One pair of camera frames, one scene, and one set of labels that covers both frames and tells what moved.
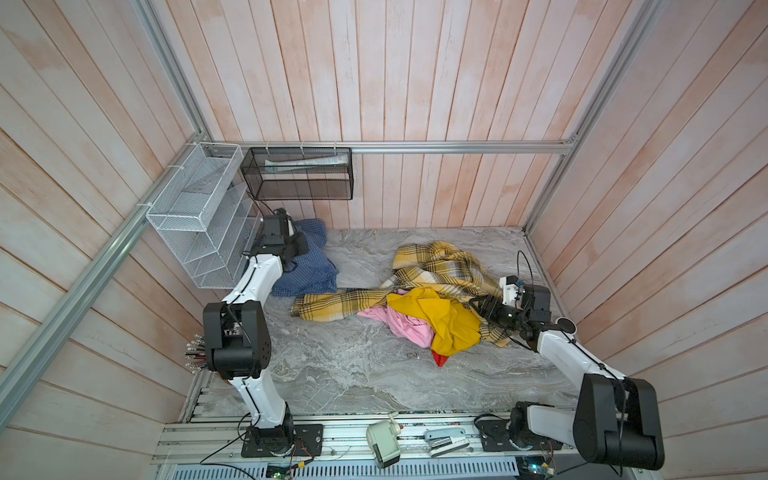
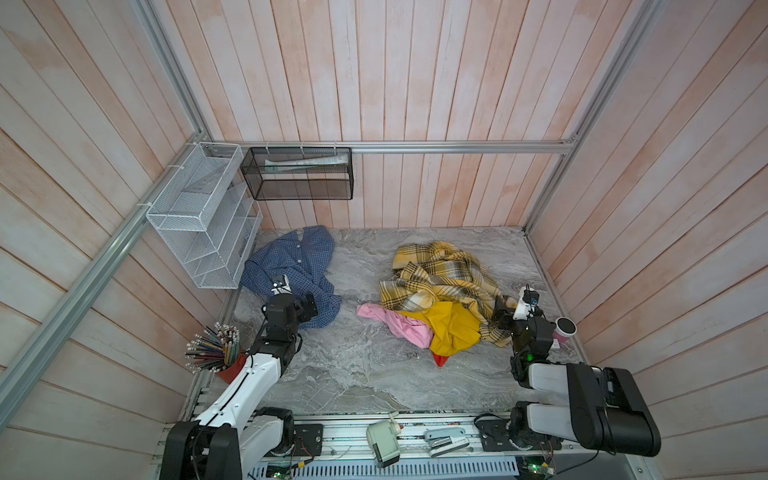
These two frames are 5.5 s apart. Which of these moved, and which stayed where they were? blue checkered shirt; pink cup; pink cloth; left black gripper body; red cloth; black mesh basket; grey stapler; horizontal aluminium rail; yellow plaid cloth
Moved: blue checkered shirt; yellow plaid cloth; left black gripper body
Stayed: pink cup; pink cloth; red cloth; grey stapler; black mesh basket; horizontal aluminium rail
